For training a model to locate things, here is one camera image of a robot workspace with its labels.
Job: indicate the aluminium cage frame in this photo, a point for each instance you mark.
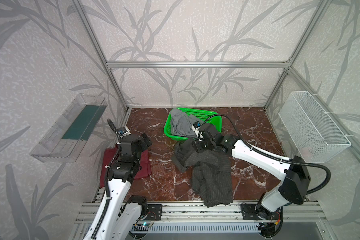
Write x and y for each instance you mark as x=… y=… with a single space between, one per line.
x=287 y=66

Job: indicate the dark grey striped shirt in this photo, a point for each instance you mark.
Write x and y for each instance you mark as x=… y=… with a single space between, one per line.
x=211 y=174

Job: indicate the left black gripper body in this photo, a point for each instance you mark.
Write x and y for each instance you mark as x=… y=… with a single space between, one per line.
x=142 y=142

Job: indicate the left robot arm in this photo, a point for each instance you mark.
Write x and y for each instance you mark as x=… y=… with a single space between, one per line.
x=114 y=220

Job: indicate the clear plastic wall bin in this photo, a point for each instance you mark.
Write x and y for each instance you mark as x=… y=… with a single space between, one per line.
x=65 y=140

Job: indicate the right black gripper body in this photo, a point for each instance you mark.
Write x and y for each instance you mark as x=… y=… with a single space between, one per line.
x=196 y=145

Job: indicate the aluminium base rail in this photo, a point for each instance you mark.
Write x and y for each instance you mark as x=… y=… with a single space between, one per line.
x=188 y=211

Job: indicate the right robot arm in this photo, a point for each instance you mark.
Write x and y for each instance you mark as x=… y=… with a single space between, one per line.
x=292 y=173

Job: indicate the white wire wall basket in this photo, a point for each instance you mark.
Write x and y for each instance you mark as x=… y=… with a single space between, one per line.
x=315 y=134

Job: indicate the light grey shirt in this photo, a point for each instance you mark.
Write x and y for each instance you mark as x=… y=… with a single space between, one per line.
x=181 y=124

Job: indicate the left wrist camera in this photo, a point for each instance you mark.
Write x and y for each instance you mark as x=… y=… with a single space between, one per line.
x=123 y=131

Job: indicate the maroon folded shirt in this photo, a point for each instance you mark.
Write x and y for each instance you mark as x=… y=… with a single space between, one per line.
x=145 y=165

